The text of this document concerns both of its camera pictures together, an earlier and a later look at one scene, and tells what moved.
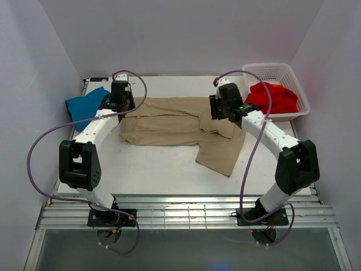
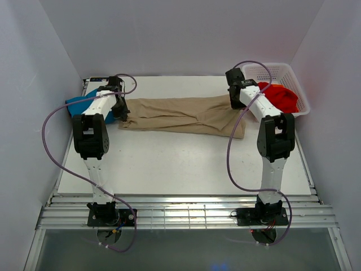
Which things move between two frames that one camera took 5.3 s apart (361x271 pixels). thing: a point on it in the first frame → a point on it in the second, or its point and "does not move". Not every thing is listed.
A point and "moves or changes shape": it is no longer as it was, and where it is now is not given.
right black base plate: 280,218 does not move
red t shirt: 282,100 does not move
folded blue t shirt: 85,107 does not move
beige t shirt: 185,121 moves or changes shape
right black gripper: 213,107 → 234,99
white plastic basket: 280,73 does not move
